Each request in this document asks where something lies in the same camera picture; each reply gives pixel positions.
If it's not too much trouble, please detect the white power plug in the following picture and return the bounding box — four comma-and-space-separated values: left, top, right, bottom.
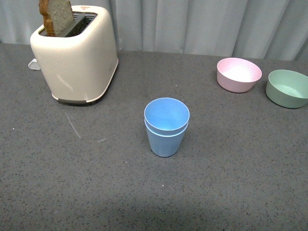
28, 58, 40, 70

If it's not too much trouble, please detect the pink plastic bowl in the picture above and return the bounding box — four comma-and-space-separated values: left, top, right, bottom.
217, 57, 262, 93

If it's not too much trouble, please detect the cream white toaster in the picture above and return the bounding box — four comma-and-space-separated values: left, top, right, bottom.
30, 5, 118, 104

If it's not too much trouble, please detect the light blue plastic cup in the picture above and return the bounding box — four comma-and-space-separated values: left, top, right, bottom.
144, 120, 188, 157

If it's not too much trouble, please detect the grey pleated curtain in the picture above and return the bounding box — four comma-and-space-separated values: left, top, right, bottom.
0, 0, 308, 62

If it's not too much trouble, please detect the toasted bread slice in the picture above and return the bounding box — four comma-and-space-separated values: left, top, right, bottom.
39, 0, 74, 37

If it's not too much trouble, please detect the green plastic bowl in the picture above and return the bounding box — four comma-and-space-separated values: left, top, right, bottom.
266, 69, 308, 109

